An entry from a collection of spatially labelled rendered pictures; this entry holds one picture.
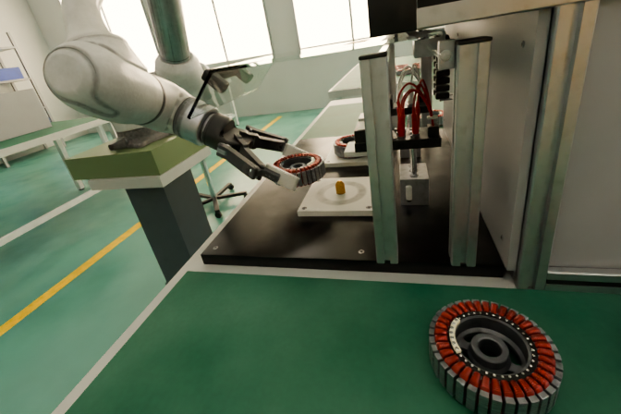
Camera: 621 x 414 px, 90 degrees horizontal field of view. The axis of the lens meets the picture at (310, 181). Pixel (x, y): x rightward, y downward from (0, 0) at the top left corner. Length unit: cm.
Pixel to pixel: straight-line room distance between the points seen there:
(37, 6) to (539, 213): 846
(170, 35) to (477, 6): 98
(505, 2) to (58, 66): 54
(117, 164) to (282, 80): 461
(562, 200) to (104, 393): 56
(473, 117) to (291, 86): 529
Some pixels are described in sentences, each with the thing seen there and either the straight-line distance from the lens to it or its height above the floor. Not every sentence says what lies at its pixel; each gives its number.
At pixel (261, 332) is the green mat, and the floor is 75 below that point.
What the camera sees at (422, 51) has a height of 104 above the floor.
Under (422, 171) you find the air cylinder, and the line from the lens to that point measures 62.
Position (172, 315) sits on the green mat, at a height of 75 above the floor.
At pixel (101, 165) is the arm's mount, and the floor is 80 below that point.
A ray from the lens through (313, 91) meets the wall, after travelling 553.
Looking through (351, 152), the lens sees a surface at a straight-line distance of 58.
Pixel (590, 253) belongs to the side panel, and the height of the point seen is 80.
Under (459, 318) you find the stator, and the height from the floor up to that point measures 79.
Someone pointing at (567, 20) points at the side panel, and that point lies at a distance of 38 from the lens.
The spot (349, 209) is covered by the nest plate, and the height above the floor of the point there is 78.
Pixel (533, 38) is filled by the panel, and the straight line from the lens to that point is 39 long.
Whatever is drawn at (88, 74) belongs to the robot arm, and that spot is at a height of 108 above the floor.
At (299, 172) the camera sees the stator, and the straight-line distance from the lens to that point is 60.
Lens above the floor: 108
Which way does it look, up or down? 24 degrees down
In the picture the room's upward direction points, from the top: 10 degrees counter-clockwise
